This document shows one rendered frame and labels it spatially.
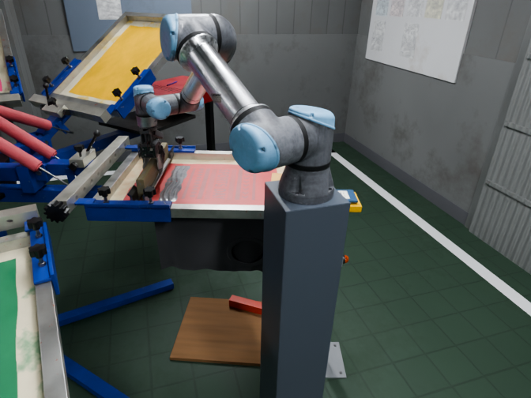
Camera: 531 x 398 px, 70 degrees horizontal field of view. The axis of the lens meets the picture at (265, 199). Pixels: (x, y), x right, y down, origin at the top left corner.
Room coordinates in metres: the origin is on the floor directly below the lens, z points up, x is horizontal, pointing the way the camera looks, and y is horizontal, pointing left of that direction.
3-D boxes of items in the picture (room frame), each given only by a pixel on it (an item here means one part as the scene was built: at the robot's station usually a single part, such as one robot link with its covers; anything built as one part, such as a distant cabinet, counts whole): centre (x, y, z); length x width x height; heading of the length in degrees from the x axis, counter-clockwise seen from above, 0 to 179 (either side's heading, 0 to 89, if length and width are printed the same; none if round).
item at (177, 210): (1.48, 0.26, 0.97); 0.79 x 0.58 x 0.04; 91
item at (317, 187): (0.93, -0.11, 1.25); 0.15 x 0.15 x 0.10
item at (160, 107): (1.39, 0.39, 1.31); 0.11 x 0.11 x 0.08; 38
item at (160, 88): (2.70, 0.62, 1.06); 0.61 x 0.46 x 0.12; 151
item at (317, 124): (0.93, -0.10, 1.37); 0.13 x 0.12 x 0.14; 128
